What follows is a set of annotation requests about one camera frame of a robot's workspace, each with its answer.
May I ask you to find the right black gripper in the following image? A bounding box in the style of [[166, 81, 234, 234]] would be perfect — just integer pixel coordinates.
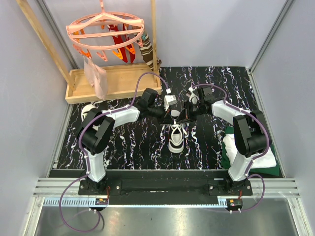
[[175, 100, 204, 125]]

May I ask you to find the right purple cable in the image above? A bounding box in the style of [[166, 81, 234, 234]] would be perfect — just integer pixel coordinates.
[[188, 83, 270, 213]]

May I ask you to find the red sock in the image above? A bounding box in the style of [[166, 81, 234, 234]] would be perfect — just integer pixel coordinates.
[[123, 24, 136, 63], [108, 25, 128, 63]]

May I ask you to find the pink round clip hanger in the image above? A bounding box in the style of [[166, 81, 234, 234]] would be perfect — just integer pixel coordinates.
[[66, 0, 145, 63]]

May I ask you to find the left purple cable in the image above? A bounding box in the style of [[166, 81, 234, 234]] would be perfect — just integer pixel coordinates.
[[59, 72, 172, 234]]

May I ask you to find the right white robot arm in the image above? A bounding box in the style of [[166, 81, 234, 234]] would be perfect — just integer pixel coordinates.
[[176, 84, 271, 195]]

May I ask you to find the purple cable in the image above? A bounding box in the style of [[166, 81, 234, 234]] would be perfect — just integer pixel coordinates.
[[188, 83, 270, 213], [59, 72, 172, 234]]

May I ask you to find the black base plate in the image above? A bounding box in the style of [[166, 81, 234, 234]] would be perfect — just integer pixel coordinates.
[[78, 179, 252, 206]]

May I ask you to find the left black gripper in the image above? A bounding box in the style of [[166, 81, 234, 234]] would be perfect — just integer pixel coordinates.
[[148, 102, 175, 126]]

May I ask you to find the translucent plastic bag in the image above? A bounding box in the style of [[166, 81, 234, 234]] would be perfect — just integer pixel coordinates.
[[84, 58, 108, 100]]

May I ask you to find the black marble mat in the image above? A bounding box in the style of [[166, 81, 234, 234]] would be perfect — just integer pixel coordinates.
[[58, 66, 284, 171]]

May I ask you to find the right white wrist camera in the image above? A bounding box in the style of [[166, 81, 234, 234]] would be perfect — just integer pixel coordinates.
[[187, 87, 199, 104]]

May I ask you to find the wooden tray rack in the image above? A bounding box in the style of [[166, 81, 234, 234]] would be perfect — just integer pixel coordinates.
[[17, 0, 162, 104]]

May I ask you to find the white sneaker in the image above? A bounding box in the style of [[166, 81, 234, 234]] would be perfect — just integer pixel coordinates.
[[168, 110, 186, 153], [81, 104, 96, 121]]

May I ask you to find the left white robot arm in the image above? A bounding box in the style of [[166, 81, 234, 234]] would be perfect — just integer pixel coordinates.
[[77, 88, 176, 195]]

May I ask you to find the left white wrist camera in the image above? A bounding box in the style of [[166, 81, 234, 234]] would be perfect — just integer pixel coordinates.
[[164, 88, 177, 111]]

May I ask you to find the white shoelace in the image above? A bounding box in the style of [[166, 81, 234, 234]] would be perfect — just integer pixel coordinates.
[[165, 121, 195, 148]]

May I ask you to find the green folded cloth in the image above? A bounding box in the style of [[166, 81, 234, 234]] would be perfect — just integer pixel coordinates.
[[221, 126, 280, 176]]

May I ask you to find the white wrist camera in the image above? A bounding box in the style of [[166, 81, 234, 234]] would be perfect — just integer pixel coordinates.
[[187, 87, 199, 104], [164, 88, 177, 111]]

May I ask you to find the brown striped sock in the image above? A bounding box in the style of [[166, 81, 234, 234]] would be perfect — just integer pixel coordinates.
[[139, 31, 154, 71]]

